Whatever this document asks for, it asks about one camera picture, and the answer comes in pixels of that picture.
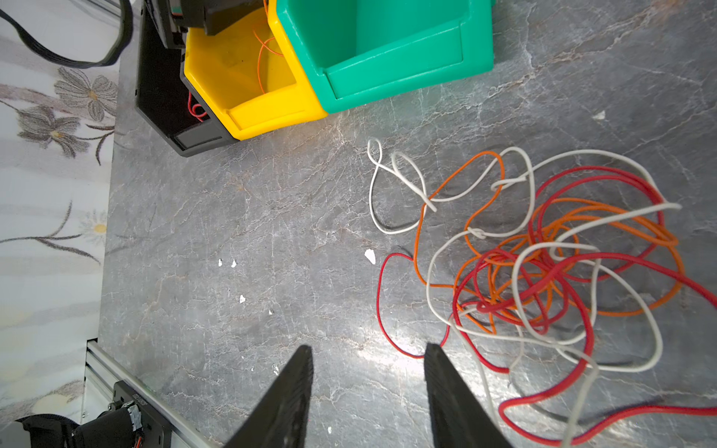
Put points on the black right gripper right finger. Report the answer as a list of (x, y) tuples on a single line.
[(457, 417)]

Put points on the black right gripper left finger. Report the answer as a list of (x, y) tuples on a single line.
[(280, 418)]

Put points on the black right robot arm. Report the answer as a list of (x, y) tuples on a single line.
[(51, 430)]

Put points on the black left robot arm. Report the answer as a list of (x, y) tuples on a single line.
[(172, 19)]

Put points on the black storage bin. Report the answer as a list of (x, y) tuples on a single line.
[(163, 93)]

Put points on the yellow storage bin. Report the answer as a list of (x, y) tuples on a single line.
[(250, 76)]

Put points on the green storage bin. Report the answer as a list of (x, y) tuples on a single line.
[(358, 52)]

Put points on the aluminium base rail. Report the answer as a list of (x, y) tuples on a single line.
[(109, 387)]

